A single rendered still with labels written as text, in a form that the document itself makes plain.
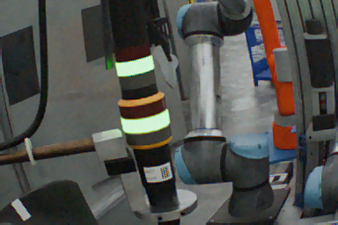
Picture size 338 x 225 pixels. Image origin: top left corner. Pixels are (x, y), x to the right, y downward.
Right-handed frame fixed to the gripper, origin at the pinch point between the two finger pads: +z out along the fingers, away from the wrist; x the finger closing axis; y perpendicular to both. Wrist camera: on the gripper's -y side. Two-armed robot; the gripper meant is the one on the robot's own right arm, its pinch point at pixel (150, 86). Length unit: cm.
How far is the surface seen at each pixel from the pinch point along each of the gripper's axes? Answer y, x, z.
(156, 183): -52, -26, -2
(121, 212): 42, 46, 57
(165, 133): -51, -27, -7
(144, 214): -54, -24, 2
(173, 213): -53, -27, 2
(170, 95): 378, 175, 91
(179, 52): 579, 244, 77
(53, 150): -57, -17, -7
